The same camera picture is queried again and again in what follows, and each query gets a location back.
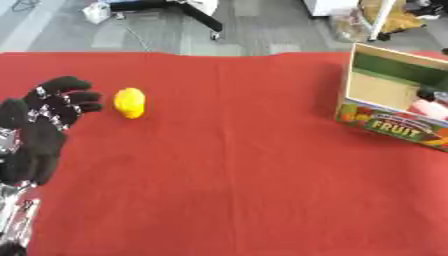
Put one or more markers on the pink toy in box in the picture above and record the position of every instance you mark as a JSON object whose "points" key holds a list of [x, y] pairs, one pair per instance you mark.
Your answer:
{"points": [[429, 109]]}

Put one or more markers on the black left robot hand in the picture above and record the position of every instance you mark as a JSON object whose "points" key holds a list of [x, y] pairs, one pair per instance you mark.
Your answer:
{"points": [[41, 140]]}

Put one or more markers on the white plastic bag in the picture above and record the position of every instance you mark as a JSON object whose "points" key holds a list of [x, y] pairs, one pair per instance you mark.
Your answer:
{"points": [[97, 12]]}

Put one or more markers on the yellow bag on floor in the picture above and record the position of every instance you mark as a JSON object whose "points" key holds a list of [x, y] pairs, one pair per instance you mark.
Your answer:
{"points": [[402, 16]]}

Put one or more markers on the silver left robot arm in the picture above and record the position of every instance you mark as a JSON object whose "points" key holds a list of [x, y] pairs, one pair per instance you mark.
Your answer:
{"points": [[14, 216]]}

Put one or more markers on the cardboard box with green inside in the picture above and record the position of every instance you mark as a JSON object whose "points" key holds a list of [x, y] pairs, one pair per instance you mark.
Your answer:
{"points": [[385, 90]]}

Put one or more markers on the yellow toy lemon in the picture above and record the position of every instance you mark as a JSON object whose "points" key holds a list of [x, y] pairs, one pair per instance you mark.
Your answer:
{"points": [[129, 102]]}

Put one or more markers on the white table leg frame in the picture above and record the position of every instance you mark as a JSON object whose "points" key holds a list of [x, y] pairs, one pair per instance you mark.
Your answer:
{"points": [[380, 16]]}

